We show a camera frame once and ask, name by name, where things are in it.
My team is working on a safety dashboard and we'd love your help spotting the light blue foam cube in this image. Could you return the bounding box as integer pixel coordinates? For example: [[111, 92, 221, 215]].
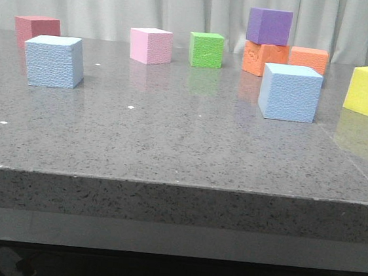
[[258, 63, 323, 123], [25, 35, 84, 89]]

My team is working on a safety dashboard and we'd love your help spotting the green foam cube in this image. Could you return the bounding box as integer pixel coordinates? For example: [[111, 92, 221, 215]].
[[189, 31, 225, 68]]

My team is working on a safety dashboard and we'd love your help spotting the pink foam cube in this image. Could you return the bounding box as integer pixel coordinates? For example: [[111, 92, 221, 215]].
[[130, 28, 174, 65]]

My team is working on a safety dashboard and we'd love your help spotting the dented orange foam cube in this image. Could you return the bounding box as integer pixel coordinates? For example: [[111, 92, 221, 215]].
[[242, 40, 289, 77]]

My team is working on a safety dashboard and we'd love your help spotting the purple foam cube on orange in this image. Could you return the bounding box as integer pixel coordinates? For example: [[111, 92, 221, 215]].
[[246, 7, 293, 46]]

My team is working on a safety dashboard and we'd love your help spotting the smooth orange foam cube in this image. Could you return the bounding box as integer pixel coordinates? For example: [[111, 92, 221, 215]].
[[288, 46, 329, 75]]

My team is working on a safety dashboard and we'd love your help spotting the grey curtain backdrop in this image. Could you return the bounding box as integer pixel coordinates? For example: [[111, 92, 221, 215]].
[[0, 0, 368, 66]]

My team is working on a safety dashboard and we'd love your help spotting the red foam cube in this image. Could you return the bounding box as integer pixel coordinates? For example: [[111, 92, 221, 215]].
[[14, 15, 61, 49]]

